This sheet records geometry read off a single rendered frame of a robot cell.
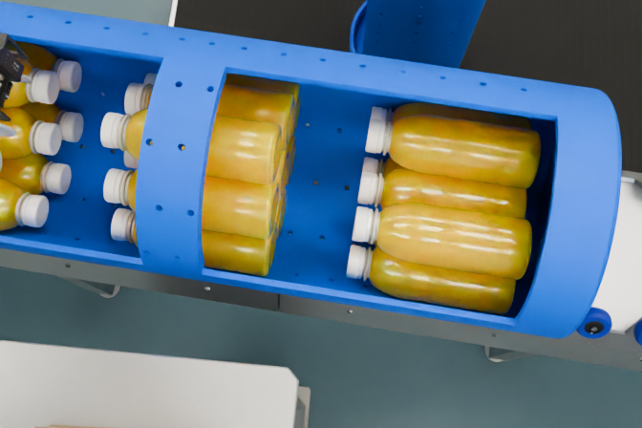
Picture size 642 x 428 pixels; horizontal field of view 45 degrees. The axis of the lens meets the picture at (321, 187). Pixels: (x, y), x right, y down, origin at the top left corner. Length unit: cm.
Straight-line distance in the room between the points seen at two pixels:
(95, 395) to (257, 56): 38
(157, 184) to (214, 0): 133
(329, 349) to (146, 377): 117
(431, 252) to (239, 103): 27
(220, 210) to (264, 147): 9
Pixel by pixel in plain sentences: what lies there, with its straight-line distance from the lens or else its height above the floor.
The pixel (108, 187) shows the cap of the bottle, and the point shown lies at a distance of 90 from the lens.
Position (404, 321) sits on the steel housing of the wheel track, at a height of 87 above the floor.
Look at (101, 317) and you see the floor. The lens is 204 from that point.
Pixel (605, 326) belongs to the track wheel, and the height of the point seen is 97.
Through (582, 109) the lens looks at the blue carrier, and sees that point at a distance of 83.
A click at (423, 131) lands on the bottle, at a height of 114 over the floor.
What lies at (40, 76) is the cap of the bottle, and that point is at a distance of 96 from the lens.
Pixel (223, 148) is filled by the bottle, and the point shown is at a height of 118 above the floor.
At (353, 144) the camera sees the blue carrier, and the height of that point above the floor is 98.
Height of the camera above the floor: 195
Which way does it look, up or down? 75 degrees down
